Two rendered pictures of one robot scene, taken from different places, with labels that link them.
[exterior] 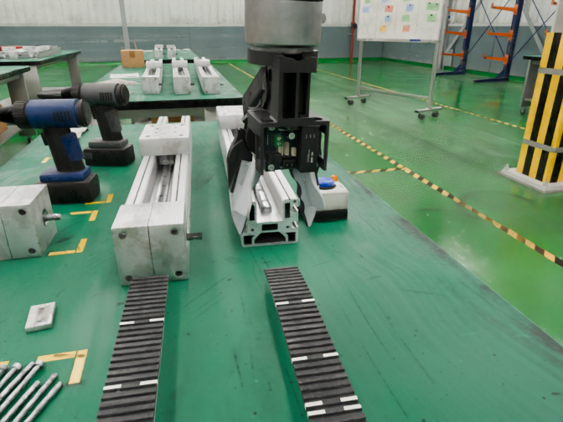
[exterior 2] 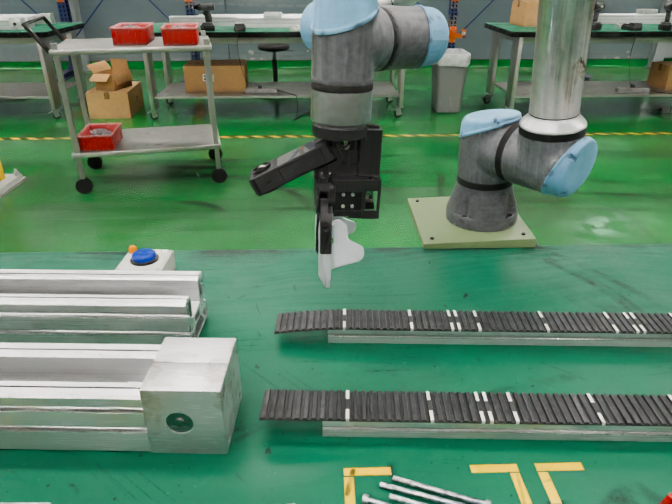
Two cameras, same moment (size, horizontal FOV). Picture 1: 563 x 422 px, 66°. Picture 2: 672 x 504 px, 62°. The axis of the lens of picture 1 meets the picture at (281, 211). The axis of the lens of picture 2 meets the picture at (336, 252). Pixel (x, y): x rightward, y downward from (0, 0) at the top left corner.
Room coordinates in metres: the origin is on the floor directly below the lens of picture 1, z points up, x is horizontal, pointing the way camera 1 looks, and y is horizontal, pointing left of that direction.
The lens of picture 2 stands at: (0.33, 0.68, 1.29)
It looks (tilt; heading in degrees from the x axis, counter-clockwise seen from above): 27 degrees down; 282
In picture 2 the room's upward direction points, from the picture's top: straight up
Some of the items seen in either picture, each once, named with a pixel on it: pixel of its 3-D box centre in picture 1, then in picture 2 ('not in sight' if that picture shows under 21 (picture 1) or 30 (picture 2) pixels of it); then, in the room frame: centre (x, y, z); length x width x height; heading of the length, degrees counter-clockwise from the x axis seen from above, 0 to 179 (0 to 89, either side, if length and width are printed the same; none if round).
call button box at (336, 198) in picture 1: (319, 199); (145, 276); (0.82, -0.08, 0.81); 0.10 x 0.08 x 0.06; 100
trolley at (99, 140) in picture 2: not in sight; (137, 101); (2.33, -2.65, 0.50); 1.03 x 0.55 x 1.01; 25
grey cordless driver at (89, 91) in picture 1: (95, 124); not in sight; (1.18, 0.51, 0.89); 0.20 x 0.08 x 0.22; 87
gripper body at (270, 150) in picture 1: (283, 110); (344, 170); (0.46, 0.00, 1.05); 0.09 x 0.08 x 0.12; 17
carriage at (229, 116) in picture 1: (235, 120); not in sight; (1.32, 0.14, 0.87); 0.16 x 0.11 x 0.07; 10
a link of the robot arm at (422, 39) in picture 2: not in sight; (394, 37); (0.41, -0.09, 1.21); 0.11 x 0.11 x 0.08; 51
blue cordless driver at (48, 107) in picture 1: (46, 151); not in sight; (0.90, 0.50, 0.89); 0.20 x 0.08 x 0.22; 97
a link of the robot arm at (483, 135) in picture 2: not in sight; (491, 143); (0.24, -0.48, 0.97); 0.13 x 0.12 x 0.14; 141
